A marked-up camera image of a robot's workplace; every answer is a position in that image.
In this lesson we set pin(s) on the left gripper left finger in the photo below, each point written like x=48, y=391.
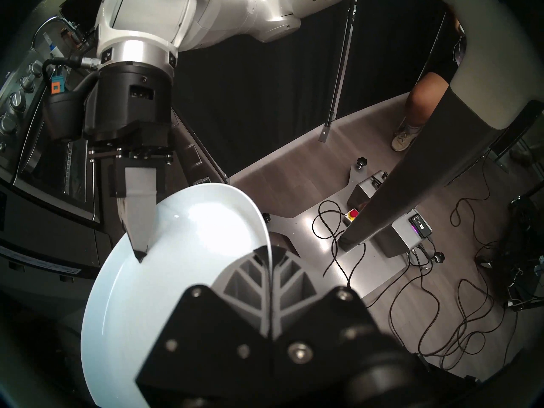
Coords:
x=212, y=339

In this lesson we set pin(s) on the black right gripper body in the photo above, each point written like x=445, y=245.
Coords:
x=131, y=109

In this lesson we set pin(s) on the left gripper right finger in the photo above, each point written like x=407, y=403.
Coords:
x=323, y=335

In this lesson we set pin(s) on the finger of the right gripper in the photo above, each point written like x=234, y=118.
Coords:
x=140, y=199

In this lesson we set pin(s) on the light blue plate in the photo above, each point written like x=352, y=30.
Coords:
x=170, y=262

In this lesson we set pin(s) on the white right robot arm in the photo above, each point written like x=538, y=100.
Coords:
x=148, y=16

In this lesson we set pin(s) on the dark lower cabinet unit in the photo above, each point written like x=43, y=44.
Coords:
x=199, y=156

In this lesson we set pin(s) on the stainless steel toaster oven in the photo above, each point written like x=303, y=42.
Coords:
x=55, y=173

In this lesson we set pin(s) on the white dish soap bottle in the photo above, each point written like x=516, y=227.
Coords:
x=52, y=50

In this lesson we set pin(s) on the silver toaster oven knob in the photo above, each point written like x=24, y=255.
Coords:
x=15, y=100
x=6, y=123
x=33, y=67
x=26, y=82

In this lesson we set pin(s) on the chrome sink faucet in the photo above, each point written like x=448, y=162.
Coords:
x=51, y=22

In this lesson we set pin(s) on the red emergency stop button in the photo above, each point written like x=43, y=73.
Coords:
x=352, y=215

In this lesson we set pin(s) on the black star knob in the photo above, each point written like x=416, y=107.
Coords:
x=361, y=161
x=266, y=218
x=439, y=256

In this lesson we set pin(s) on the grey power supply box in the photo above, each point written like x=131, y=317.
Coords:
x=408, y=237

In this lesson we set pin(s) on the black electronics box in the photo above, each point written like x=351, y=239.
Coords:
x=365, y=190

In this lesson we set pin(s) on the dark grey robot waist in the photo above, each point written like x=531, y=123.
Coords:
x=403, y=177

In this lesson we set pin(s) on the black slanted metal bar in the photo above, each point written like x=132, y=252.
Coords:
x=335, y=92

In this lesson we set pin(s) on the white shoe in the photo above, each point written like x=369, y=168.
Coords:
x=406, y=139

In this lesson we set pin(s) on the black floor equipment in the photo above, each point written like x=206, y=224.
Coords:
x=518, y=250

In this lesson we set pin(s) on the person black shorts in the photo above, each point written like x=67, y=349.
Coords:
x=442, y=50

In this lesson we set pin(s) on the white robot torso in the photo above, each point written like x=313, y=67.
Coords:
x=501, y=71

